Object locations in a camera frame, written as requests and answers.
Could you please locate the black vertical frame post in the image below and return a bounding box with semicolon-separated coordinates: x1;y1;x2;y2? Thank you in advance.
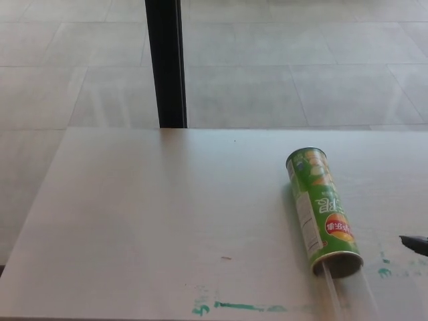
144;0;188;129

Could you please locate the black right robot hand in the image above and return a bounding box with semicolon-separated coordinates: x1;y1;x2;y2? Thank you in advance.
399;235;428;258

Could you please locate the green chips tube container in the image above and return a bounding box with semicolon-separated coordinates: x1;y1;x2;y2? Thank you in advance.
285;146;364;278

